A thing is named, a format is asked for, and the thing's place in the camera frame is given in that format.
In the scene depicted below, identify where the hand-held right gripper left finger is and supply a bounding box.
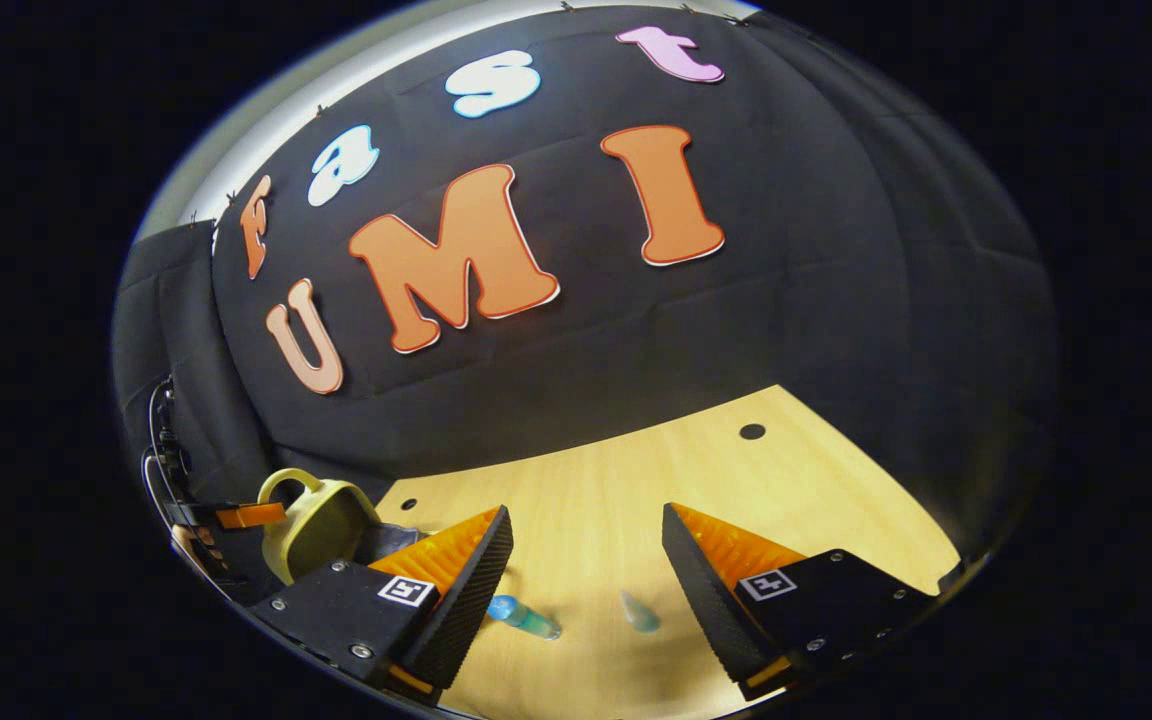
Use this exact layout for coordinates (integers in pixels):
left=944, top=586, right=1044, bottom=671
left=246, top=505, right=515, bottom=701

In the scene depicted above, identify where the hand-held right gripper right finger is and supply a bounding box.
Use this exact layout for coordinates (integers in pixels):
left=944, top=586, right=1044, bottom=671
left=661, top=503, right=937, bottom=701

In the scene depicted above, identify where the blue skin care bottle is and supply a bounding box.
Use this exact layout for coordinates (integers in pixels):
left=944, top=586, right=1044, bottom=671
left=486, top=594, right=564, bottom=641

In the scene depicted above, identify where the white blue skin care tube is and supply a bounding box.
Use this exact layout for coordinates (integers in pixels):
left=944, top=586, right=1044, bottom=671
left=619, top=590, right=662, bottom=634

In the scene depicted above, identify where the small yellow suitcase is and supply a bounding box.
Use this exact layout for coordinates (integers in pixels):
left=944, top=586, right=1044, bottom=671
left=258, top=468, right=427, bottom=586

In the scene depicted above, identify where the black backdrop cloth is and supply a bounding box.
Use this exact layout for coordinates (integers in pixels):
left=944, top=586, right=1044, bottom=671
left=111, top=0, right=1062, bottom=601

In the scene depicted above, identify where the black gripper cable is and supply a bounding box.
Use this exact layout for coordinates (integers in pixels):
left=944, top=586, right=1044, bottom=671
left=141, top=375, right=182, bottom=531

